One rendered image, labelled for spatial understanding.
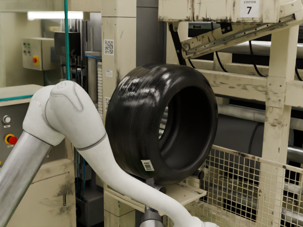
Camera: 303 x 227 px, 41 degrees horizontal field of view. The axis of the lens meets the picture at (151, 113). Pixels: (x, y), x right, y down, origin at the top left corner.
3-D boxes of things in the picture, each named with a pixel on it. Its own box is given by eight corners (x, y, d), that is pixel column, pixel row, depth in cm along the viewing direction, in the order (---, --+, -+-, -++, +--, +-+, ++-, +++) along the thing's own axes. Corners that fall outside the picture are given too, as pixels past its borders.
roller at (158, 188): (116, 165, 204) (115, 174, 205) (109, 167, 201) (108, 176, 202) (167, 186, 180) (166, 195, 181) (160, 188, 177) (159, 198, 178)
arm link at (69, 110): (117, 129, 115) (96, 122, 126) (89, 73, 108) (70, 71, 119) (78, 155, 110) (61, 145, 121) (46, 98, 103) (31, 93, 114)
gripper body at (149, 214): (137, 221, 143) (137, 202, 151) (145, 236, 148) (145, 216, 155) (157, 216, 142) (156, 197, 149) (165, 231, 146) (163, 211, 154)
